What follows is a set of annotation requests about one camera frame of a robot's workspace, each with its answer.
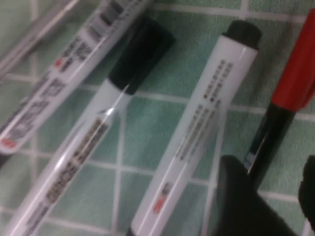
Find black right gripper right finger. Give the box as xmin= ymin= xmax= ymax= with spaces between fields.
xmin=298 ymin=154 xmax=315 ymax=222

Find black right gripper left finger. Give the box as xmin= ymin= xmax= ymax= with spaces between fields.
xmin=214 ymin=154 xmax=303 ymax=236

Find black pen with red cap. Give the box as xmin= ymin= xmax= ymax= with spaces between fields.
xmin=242 ymin=8 xmax=315 ymax=190

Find silver clear ballpoint pen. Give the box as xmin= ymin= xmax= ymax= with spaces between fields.
xmin=0 ymin=0 xmax=82 ymax=72

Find white black-capped deli marker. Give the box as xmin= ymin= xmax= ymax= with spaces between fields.
xmin=125 ymin=20 xmax=262 ymax=236

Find green white checked tablecloth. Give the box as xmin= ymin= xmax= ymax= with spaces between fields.
xmin=0 ymin=0 xmax=315 ymax=236

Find WHITE BOARD print marker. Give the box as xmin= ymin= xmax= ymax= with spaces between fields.
xmin=0 ymin=17 xmax=177 ymax=236

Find barcode label whiteboard marker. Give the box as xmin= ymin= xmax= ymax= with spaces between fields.
xmin=0 ymin=0 xmax=158 ymax=168

